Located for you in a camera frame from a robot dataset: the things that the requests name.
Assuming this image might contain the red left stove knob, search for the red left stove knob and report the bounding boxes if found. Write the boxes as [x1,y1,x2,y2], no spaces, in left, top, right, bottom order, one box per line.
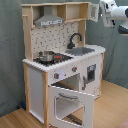
[54,73,60,79]

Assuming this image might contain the white oven door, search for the white oven door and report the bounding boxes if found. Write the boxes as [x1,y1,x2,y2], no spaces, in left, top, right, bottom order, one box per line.
[49,86,94,128]

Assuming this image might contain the grey toy sink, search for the grey toy sink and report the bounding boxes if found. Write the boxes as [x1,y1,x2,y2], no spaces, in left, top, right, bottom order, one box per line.
[66,47,94,56]

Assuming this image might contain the red stove knob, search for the red stove knob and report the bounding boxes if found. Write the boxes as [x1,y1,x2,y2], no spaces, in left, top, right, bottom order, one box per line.
[71,65,79,73]
[54,73,60,79]

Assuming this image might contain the black toy stovetop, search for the black toy stovetop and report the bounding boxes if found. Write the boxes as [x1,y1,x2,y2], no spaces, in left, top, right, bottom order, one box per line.
[34,53,71,66]

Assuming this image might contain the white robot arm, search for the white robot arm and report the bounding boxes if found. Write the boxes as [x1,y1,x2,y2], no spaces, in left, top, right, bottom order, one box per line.
[99,0,128,36]

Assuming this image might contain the white microwave door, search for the white microwave door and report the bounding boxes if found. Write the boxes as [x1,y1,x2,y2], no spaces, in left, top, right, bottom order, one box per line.
[90,4,99,22]

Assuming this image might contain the white fridge door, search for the white fridge door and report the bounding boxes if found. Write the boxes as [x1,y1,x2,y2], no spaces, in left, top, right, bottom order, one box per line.
[81,55,102,98]

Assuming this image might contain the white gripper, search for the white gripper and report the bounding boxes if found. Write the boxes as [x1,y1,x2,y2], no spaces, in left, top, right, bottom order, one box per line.
[99,0,115,27]

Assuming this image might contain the black toy faucet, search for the black toy faucet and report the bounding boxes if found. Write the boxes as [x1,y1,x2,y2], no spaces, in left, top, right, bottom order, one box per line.
[67,33,82,49]

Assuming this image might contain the grey range hood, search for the grey range hood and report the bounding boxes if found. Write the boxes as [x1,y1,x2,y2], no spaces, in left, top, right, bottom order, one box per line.
[35,6,64,27]

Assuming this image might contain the wooden toy kitchen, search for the wooden toy kitchen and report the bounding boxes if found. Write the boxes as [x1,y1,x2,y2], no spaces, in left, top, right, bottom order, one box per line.
[22,2,104,128]

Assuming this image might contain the silver toy pot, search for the silver toy pot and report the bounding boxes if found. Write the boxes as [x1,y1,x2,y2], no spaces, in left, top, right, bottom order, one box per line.
[39,51,54,62]

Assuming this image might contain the red right stove knob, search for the red right stove knob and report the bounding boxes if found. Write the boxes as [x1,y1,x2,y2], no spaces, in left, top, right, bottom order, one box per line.
[71,65,79,73]

